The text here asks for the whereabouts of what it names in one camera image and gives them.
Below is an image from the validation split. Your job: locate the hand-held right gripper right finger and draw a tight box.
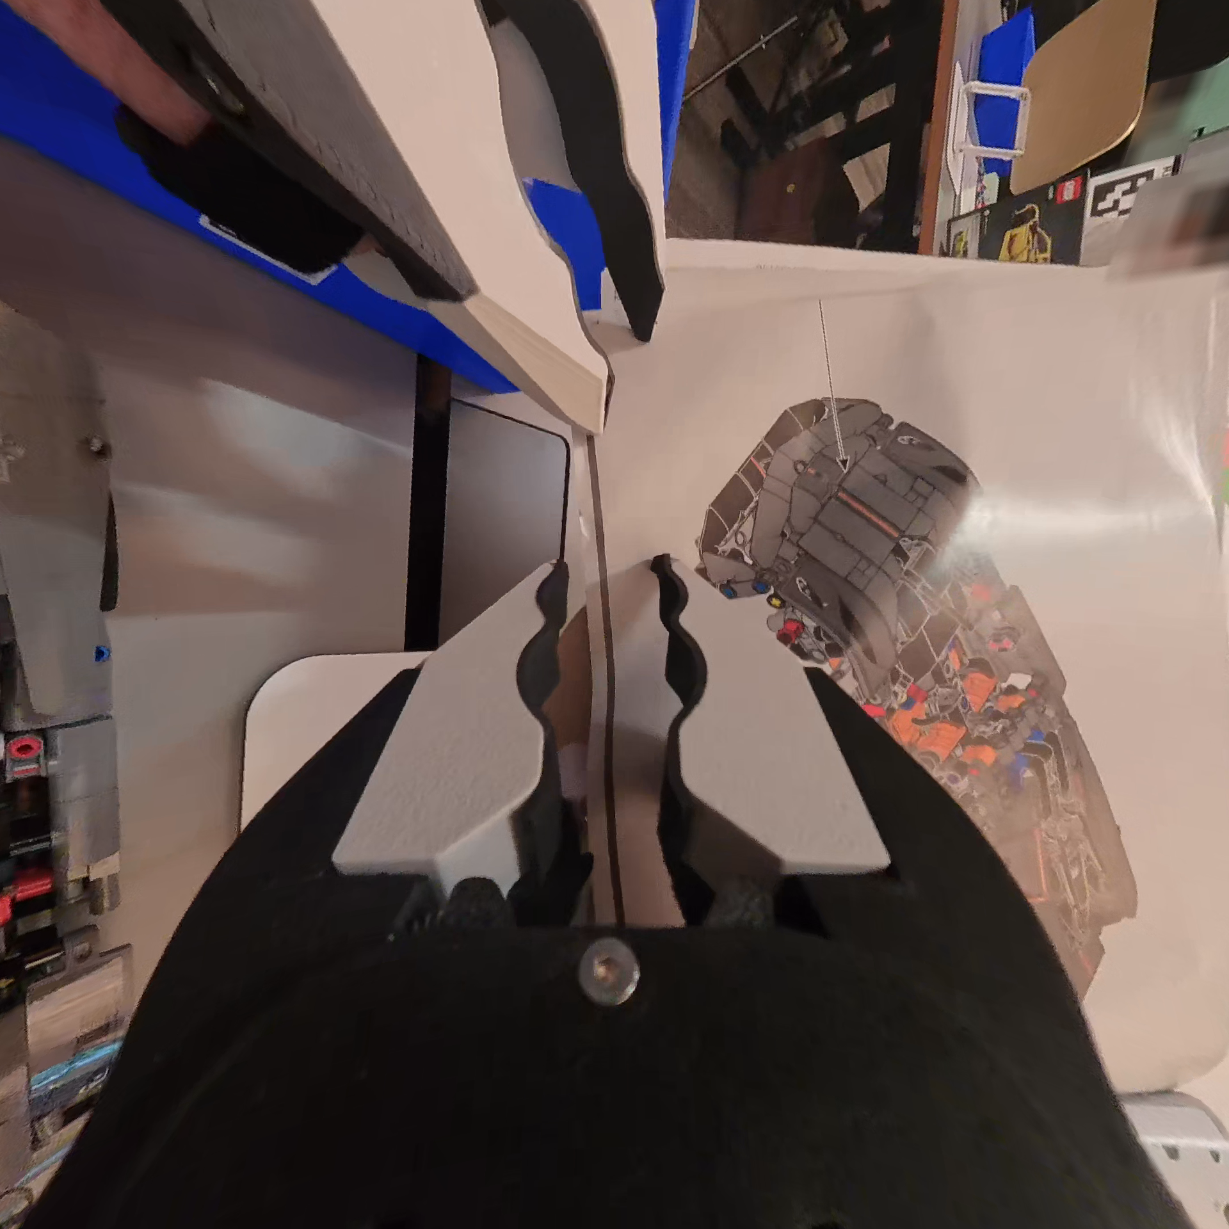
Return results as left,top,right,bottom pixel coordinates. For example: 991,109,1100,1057
651,552,892,927

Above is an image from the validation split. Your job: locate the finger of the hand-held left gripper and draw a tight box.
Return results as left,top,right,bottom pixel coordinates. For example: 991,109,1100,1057
286,0,615,435
482,0,668,343

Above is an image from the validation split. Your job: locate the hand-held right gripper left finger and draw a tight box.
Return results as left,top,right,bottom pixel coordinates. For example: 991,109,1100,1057
330,563,596,928

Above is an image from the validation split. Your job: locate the grey lego car model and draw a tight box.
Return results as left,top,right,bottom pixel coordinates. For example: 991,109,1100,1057
0,307,133,1152

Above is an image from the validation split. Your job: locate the person's left hand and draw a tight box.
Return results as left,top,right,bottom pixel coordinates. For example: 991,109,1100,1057
26,0,212,147

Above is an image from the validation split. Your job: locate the blue storage bin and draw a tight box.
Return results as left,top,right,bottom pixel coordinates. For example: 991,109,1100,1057
0,0,523,396
655,0,699,204

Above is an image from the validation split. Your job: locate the white adjustable stand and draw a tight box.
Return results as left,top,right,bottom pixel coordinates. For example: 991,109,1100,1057
238,383,579,830

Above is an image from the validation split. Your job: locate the instruction booklet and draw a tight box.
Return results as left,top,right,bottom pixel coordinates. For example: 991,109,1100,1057
573,238,1229,1095

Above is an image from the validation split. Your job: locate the tan curved chair back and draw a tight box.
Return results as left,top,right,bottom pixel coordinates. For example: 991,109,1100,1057
1008,0,1160,194

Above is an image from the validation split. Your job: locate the framed black white marker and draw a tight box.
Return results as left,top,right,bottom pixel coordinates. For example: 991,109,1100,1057
1082,156,1183,261

